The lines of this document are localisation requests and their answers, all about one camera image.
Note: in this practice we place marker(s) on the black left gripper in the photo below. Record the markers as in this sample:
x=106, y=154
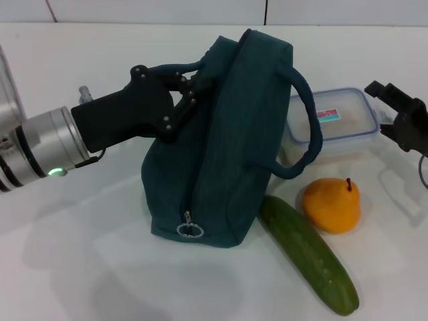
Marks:
x=127, y=117

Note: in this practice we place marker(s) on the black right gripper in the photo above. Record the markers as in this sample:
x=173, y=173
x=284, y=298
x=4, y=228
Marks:
x=416, y=127

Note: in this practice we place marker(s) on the clear plastic lidded container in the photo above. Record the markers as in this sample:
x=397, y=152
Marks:
x=347, y=123

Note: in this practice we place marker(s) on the dark teal fabric bag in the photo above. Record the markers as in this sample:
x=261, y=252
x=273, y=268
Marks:
x=227, y=150

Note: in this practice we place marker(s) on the orange yellow pear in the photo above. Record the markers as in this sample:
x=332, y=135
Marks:
x=331, y=207

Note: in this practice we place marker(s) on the green cucumber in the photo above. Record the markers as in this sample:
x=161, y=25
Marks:
x=307, y=254

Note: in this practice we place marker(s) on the silver left gripper plug stub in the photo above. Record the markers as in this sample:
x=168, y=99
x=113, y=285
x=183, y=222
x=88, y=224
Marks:
x=84, y=95

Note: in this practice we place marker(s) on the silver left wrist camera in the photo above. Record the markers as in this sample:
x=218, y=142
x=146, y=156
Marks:
x=8, y=90

